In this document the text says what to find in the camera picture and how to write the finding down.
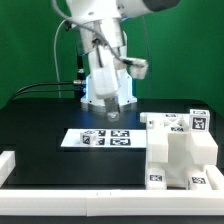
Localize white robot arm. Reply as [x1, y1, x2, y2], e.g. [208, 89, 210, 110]
[66, 0, 181, 121]

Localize white front fence bar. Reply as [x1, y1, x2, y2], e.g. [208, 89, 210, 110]
[0, 190, 224, 217]

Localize black cables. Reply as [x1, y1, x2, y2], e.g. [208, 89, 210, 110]
[8, 79, 87, 103]

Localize white tagged cube nut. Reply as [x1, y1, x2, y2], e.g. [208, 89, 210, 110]
[189, 109, 210, 132]

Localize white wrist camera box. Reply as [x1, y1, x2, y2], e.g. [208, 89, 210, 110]
[130, 58, 148, 80]

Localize white fiducial tag sheet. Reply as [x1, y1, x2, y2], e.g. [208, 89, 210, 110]
[61, 129, 146, 148]

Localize white chair seat tray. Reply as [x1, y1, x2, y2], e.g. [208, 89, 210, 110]
[146, 133, 208, 188]

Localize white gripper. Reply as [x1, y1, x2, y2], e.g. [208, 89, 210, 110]
[91, 63, 120, 121]

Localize white left fence piece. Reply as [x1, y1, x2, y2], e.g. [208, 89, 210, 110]
[0, 151, 16, 188]

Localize white chair back frame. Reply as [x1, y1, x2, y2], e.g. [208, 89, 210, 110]
[140, 112, 218, 165]

